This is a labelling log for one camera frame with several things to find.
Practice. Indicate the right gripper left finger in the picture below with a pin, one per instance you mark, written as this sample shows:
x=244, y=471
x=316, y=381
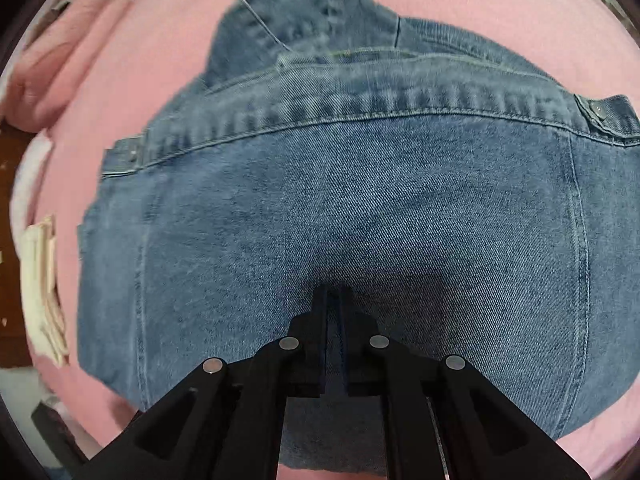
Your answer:
x=224, y=420

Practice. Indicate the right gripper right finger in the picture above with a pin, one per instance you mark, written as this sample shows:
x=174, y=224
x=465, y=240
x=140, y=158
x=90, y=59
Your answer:
x=441, y=419

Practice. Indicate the blue denim jacket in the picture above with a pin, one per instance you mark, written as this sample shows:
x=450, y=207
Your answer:
x=360, y=199

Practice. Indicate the folded cream clothes stack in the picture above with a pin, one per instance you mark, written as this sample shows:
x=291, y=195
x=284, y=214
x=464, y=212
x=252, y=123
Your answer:
x=42, y=312

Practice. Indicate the white pillow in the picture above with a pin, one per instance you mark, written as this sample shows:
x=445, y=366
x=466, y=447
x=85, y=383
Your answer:
x=26, y=186

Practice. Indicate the brown wooden headboard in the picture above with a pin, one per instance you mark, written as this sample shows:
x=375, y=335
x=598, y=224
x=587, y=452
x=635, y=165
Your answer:
x=14, y=348

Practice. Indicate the folded pink quilt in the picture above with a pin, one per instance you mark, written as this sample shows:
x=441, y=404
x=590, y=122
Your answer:
x=52, y=68

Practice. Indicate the pink bed blanket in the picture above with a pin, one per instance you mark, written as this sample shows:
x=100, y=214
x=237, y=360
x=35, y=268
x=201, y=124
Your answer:
x=150, y=85

